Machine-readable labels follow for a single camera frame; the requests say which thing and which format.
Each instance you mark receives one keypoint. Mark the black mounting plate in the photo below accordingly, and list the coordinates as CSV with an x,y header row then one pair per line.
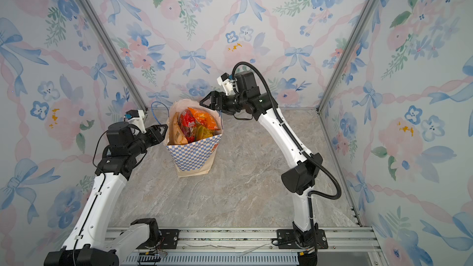
x,y
295,239
166,239

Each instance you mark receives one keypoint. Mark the aluminium corner post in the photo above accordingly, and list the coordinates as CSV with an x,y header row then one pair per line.
x,y
112,53
356,34

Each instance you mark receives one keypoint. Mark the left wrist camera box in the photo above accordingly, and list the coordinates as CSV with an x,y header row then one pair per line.
x,y
136,117

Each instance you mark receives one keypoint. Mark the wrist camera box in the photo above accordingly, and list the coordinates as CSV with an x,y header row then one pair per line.
x,y
227,84
136,117

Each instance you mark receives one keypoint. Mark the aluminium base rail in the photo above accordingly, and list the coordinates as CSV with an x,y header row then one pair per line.
x,y
259,246

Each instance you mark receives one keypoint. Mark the yellow mango candy bag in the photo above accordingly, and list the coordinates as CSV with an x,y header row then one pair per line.
x,y
202,132

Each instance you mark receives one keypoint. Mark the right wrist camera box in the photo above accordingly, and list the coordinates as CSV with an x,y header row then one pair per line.
x,y
227,84

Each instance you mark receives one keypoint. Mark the orange corn chips packet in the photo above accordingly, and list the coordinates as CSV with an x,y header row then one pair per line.
x,y
205,119

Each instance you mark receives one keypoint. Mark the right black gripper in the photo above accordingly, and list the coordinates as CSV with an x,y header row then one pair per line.
x,y
217,95

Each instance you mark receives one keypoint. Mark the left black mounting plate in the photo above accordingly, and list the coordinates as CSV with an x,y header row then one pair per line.
x,y
166,239

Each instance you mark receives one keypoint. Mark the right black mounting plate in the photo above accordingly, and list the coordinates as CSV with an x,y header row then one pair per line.
x,y
295,239

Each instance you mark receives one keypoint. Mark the red fruit candy bag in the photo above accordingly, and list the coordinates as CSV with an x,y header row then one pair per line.
x,y
188,125

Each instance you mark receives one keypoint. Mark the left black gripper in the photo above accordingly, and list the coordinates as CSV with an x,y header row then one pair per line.
x,y
155,132

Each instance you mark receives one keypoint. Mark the right aluminium corner post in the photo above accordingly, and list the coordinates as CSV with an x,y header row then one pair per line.
x,y
356,34

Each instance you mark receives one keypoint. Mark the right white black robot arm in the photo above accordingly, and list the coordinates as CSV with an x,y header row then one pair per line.
x,y
300,178

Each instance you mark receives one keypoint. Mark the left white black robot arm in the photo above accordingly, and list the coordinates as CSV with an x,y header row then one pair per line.
x,y
128,144

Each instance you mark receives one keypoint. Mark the left aluminium corner post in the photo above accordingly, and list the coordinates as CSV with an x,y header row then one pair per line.
x,y
112,53

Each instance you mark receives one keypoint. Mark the tan potato chips pouch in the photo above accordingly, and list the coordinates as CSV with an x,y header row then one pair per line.
x,y
176,136

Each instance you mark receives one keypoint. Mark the blue checkered paper bag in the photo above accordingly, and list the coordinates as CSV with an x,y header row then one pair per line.
x,y
197,158

